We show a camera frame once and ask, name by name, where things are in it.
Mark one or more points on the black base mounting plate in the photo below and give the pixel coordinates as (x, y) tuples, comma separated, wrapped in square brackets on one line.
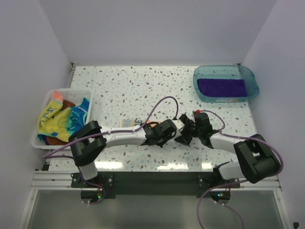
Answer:
[(146, 184)]

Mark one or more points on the colourful printed towel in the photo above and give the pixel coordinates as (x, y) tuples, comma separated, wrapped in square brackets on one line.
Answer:
[(133, 124)]

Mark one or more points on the white plastic laundry basket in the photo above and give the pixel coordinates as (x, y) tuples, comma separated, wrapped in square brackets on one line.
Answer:
[(74, 95)]

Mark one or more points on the blue towel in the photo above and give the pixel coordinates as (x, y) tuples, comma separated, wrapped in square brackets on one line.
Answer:
[(78, 116)]

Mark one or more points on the purple towel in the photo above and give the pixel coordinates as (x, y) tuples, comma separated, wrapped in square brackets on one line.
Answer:
[(222, 87)]

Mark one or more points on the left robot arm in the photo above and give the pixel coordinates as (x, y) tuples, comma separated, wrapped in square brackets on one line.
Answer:
[(92, 139)]

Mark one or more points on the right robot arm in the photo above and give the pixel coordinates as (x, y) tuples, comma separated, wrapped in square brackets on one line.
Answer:
[(257, 160)]

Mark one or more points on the teal translucent plastic bin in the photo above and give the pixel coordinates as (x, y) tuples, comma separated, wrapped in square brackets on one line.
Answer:
[(226, 72)]

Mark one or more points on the yellow green patterned towel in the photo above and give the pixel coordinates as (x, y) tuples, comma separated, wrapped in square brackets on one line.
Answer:
[(52, 121)]

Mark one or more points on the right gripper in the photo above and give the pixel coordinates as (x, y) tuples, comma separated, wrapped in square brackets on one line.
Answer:
[(184, 139)]

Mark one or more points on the brown towel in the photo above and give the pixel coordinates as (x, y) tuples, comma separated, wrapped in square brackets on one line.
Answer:
[(67, 104)]

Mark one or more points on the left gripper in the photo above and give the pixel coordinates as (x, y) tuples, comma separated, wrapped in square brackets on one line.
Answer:
[(161, 143)]

